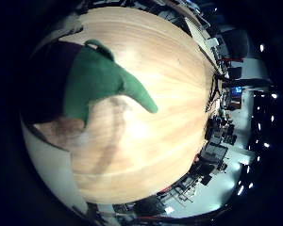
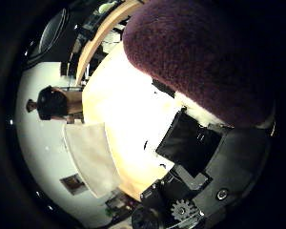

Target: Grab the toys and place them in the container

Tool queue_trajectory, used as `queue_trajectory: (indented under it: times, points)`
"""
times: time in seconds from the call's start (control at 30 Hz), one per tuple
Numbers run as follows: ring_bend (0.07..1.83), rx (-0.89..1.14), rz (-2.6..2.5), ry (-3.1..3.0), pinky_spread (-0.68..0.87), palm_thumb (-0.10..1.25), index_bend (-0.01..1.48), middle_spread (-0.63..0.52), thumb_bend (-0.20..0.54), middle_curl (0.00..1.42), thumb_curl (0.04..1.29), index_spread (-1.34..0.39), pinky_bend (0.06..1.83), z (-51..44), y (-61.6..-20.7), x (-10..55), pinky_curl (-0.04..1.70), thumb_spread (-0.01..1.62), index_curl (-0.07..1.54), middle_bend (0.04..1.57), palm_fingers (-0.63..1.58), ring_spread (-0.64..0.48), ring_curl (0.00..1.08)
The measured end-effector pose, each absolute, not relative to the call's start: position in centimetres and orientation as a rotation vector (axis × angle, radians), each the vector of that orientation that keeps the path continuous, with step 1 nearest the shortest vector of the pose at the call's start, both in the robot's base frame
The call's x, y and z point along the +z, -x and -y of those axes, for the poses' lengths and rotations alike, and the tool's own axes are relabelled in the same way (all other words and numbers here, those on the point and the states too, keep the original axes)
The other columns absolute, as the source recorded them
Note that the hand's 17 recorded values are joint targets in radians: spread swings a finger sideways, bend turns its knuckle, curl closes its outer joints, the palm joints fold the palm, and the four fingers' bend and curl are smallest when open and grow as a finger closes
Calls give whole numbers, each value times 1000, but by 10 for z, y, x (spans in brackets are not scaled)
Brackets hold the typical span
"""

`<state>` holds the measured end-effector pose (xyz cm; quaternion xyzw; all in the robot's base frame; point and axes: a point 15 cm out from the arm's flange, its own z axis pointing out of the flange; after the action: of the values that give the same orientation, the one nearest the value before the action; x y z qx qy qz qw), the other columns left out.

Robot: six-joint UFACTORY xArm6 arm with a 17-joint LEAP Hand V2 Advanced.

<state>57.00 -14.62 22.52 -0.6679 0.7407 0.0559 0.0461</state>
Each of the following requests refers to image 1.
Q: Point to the wooden side table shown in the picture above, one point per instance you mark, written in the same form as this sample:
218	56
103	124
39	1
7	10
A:
202	40

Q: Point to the lit blue monitor screen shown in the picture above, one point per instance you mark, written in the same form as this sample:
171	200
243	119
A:
236	90

